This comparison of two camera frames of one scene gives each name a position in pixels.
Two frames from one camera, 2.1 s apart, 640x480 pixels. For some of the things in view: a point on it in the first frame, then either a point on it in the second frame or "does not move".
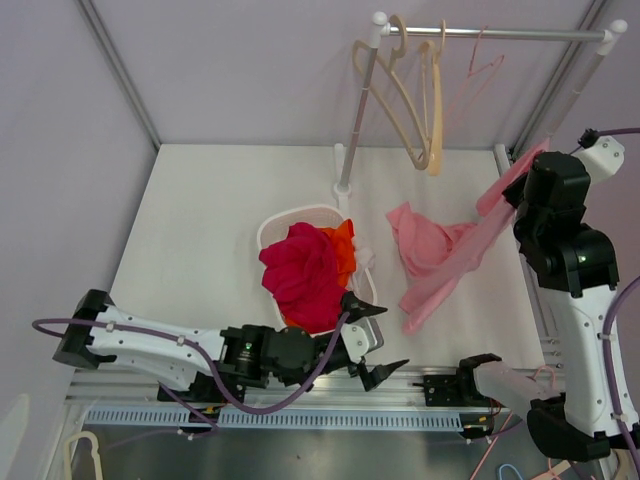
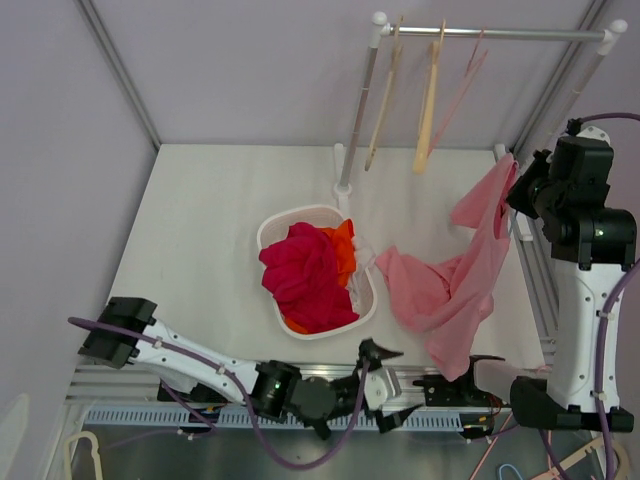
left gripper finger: [372, 375] -> [388, 423]
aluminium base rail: [422, 397] does not move
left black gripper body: [320, 346] -> [344, 400]
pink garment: [435, 256] -> [448, 299]
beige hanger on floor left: [94, 454] does not move
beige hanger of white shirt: [423, 160] -> [384, 96]
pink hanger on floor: [481, 465] does not move
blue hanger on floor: [508, 465] does not move
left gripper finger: [357, 308] -> [370, 350]
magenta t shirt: [303, 274] does not move
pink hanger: [460, 88] -> [470, 73]
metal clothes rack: [381, 30] does not move
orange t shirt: [341, 236] does not move
